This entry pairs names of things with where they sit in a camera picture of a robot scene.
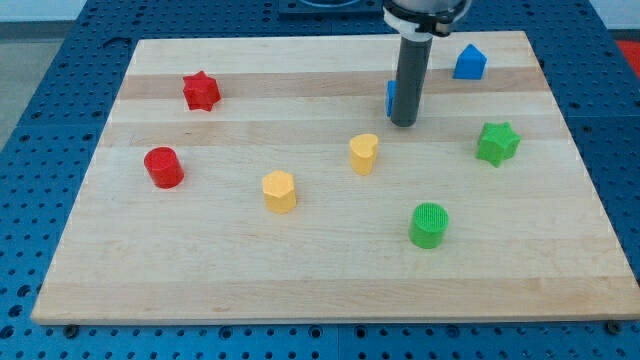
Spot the green cylinder block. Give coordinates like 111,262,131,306
408,202,449,249

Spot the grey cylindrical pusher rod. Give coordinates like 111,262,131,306
390,38,432,128

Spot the wooden board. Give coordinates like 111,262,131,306
32,31,639,325

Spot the yellow heart block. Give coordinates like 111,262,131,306
349,133,379,176

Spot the yellow hexagon block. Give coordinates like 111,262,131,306
262,170,297,214

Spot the blue pentagon block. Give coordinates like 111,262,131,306
453,44,487,80

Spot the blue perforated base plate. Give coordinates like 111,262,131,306
1,1,639,359

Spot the red star block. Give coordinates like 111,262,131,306
183,71,222,112

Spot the green star block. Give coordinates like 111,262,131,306
476,122,521,168

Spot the blue cube block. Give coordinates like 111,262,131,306
385,80,396,118

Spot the red cylinder block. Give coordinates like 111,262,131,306
143,147,184,189

